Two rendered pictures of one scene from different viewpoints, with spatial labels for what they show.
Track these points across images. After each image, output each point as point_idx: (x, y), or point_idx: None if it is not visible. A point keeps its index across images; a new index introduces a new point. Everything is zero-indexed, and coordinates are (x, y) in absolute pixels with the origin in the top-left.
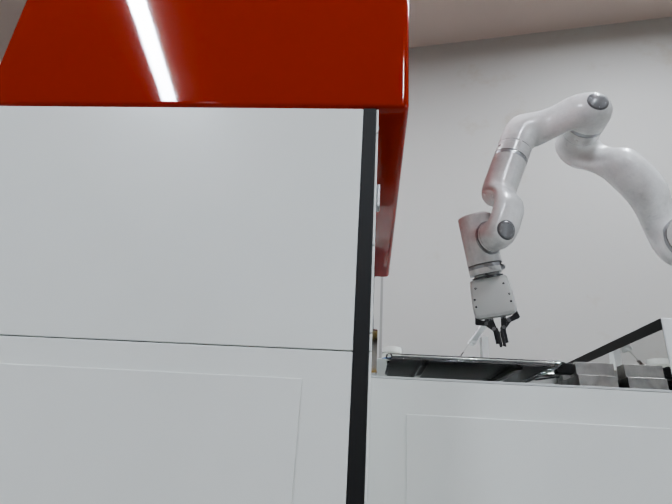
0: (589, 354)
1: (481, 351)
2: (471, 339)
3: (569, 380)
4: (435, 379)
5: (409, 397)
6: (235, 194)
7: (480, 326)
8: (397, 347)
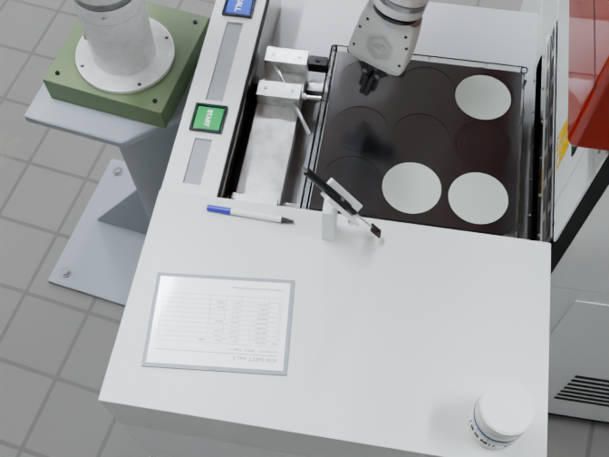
0: (246, 85)
1: (336, 218)
2: (359, 202)
3: (305, 80)
4: (485, 8)
5: None
6: None
7: (340, 185)
8: (493, 383)
